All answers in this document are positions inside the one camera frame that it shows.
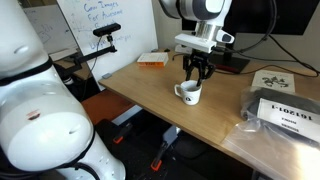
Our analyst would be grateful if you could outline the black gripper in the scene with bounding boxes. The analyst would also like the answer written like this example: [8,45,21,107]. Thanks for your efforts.
[182,49,216,87]

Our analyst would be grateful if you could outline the white mug with black logo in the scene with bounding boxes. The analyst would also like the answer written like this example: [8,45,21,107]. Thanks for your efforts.
[173,79,203,107]

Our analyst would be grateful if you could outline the black monitor stand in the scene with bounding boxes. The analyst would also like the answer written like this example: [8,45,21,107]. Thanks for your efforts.
[209,31,251,74]

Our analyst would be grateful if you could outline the orange and white box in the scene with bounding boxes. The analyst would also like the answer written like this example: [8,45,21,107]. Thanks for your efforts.
[136,52,170,68]

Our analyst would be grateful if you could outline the large whiteboard with blue writing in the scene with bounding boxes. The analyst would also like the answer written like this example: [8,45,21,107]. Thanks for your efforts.
[56,0,159,92]

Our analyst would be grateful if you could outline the paper with dragon drawing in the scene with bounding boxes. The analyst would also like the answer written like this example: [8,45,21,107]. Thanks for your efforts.
[251,69,297,94]

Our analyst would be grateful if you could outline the orange floor mat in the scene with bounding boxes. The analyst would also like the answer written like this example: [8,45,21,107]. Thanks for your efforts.
[80,89,136,126]

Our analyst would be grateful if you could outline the black item with white label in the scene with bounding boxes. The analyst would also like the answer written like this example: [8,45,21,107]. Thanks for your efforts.
[245,87,320,145]

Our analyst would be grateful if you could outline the clear plastic bag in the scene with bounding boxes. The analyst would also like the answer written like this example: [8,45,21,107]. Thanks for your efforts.
[221,85,320,180]

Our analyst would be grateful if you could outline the black computer monitor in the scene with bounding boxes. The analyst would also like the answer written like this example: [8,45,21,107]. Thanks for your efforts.
[181,0,320,36]

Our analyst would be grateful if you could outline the small whiteboard with sketches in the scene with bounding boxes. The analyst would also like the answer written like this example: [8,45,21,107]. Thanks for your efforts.
[22,3,79,62]

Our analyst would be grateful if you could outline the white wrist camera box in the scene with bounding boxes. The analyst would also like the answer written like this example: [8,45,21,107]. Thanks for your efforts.
[174,32,218,54]

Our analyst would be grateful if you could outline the black clamp with orange handle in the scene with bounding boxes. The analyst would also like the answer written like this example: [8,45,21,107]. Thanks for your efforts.
[149,125,181,172]
[112,122,134,145]

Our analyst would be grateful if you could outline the black exterior camera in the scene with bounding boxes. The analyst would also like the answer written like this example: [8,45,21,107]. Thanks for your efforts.
[92,22,122,38]

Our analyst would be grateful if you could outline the black monitor cable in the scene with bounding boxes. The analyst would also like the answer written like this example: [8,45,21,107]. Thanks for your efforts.
[268,34,320,75]

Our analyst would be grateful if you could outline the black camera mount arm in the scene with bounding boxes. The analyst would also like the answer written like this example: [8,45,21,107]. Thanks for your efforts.
[53,34,118,79]

